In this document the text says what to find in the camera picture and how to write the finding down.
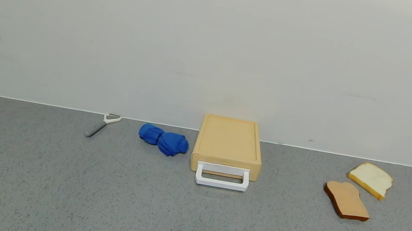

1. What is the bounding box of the yellow drawer cabinet case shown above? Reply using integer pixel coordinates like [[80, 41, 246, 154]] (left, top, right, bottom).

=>
[[189, 112, 269, 183]]

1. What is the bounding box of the blue crumpled cloth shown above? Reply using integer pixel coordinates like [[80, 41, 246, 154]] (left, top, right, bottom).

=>
[[135, 122, 192, 160]]

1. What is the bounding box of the grey and white peeler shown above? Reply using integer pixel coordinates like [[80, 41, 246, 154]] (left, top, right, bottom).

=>
[[84, 109, 122, 143]]

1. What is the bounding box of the brown toast slice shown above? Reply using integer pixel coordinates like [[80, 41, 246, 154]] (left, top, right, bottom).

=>
[[319, 178, 376, 223]]

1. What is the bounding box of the white bread slice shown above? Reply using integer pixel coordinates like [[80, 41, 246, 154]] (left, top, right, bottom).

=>
[[344, 159, 396, 202]]

